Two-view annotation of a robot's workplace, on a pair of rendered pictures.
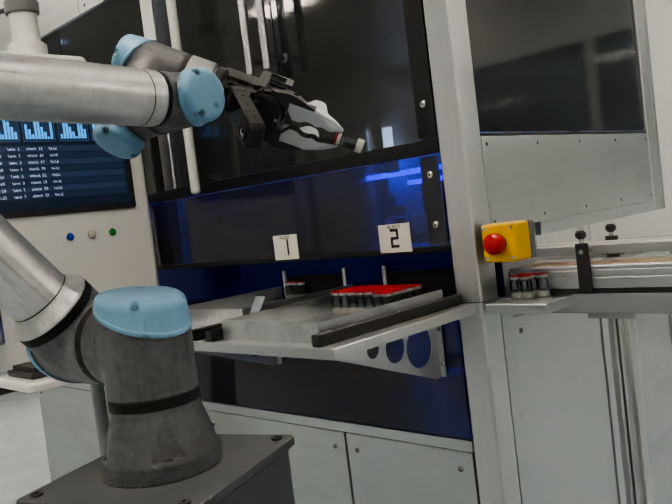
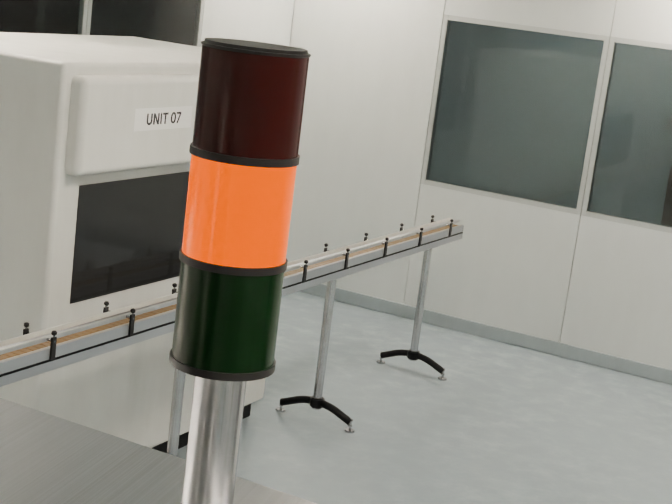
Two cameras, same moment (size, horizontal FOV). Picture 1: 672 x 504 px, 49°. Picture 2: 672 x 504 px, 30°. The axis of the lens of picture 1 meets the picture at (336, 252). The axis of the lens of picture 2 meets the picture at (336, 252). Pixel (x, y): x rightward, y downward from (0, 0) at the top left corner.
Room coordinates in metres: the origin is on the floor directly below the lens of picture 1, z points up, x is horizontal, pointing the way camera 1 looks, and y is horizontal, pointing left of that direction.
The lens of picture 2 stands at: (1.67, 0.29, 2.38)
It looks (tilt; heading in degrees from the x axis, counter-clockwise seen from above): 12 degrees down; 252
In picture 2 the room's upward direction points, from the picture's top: 7 degrees clockwise
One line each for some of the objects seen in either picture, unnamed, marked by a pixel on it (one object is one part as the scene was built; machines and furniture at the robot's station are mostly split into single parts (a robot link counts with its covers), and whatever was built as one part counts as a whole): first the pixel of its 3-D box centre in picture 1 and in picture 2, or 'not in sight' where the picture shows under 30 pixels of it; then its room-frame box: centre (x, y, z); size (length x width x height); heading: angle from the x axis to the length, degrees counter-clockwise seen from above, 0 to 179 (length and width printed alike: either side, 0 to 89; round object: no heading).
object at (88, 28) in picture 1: (109, 104); not in sight; (2.30, 0.64, 1.51); 0.49 x 0.01 x 0.59; 46
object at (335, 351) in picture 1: (293, 322); not in sight; (1.55, 0.11, 0.87); 0.70 x 0.48 x 0.02; 46
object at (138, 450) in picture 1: (158, 428); not in sight; (0.94, 0.26, 0.84); 0.15 x 0.15 x 0.10
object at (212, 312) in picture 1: (264, 303); not in sight; (1.72, 0.18, 0.90); 0.34 x 0.26 x 0.04; 136
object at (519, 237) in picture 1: (508, 241); not in sight; (1.39, -0.33, 1.00); 0.08 x 0.07 x 0.07; 136
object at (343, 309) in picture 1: (365, 302); not in sight; (1.46, -0.05, 0.90); 0.18 x 0.02 x 0.05; 45
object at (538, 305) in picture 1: (533, 302); not in sight; (1.41, -0.37, 0.87); 0.14 x 0.13 x 0.02; 136
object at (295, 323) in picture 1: (335, 313); not in sight; (1.40, 0.02, 0.90); 0.34 x 0.26 x 0.04; 135
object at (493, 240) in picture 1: (495, 243); not in sight; (1.36, -0.29, 0.99); 0.04 x 0.04 x 0.04; 46
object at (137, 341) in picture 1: (143, 339); not in sight; (0.95, 0.26, 0.96); 0.13 x 0.12 x 0.14; 51
